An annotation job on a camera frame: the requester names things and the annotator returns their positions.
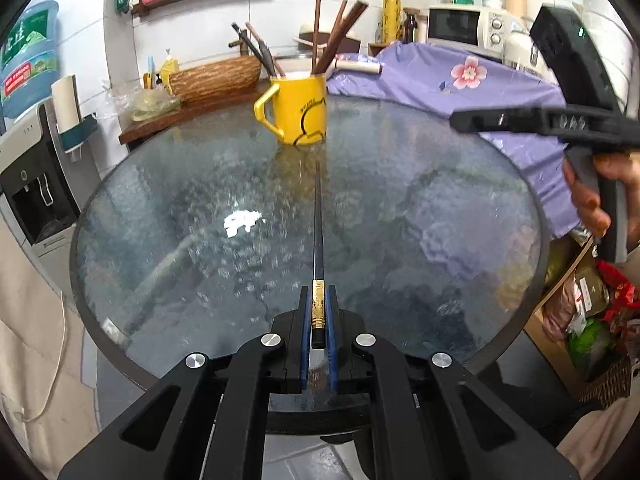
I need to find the white paper cup stack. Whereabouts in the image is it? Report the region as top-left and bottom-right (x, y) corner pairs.
(51, 75), (82, 134)

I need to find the bronze faucet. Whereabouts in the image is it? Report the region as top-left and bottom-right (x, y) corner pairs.
(228, 29), (250, 56)

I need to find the yellow wrap roll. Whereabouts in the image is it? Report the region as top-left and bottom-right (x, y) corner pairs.
(382, 0), (402, 44)

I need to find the black chopstick gold band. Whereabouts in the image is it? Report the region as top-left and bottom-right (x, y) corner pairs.
(311, 164), (326, 349)

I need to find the brown white rice cooker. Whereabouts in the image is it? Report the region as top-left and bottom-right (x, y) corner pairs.
(293, 24), (361, 54)

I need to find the brown wooden chopstick four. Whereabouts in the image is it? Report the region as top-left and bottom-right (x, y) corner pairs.
(319, 1), (370, 75)

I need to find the dark wooden counter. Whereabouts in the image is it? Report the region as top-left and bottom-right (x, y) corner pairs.
(118, 79), (267, 148)

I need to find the right hand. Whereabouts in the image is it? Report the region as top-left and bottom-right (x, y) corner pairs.
(561, 150), (640, 252)

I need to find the white pan with lid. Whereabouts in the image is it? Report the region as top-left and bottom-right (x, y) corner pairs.
(277, 55), (383, 76)

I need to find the blue water jug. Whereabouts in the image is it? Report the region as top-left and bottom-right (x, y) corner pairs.
(1, 0), (60, 119)

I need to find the woven basin sink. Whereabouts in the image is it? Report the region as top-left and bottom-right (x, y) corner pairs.
(168, 55), (262, 103)

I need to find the water dispenser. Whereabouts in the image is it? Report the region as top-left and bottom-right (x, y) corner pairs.
(0, 98), (101, 311)

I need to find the brown wooden chopstick one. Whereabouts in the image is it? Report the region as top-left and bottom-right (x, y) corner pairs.
(310, 0), (321, 75)

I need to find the purple floral cloth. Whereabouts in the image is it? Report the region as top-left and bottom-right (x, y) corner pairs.
(325, 40), (591, 240)

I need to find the white microwave oven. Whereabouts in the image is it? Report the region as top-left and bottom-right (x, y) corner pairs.
(426, 3), (521, 60)

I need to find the yellow duck mug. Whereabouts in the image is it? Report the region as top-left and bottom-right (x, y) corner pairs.
(253, 75), (328, 148)

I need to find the brown wooden chopstick two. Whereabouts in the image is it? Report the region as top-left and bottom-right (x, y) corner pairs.
(312, 0), (347, 75)

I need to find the plastic bag with vegetables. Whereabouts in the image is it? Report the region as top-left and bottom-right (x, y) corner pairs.
(96, 81), (181, 125)

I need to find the white kettle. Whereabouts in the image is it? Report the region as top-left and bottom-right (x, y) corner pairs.
(502, 18), (552, 81)

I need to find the brown wooden chopstick three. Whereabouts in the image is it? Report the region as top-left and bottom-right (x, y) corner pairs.
(312, 0), (367, 76)

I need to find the brown wooden chopstick five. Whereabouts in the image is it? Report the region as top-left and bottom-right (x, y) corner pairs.
(245, 22), (285, 78)

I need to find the brown glass bottle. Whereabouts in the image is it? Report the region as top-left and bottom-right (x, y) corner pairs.
(402, 8), (418, 44)

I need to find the wooden handle metal spoon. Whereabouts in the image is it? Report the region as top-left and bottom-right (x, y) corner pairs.
(258, 40), (278, 77)

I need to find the yellow soap dispenser bottle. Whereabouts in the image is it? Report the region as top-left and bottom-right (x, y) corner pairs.
(160, 49), (180, 88)

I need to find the round glass table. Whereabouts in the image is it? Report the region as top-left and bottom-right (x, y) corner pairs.
(70, 96), (550, 389)

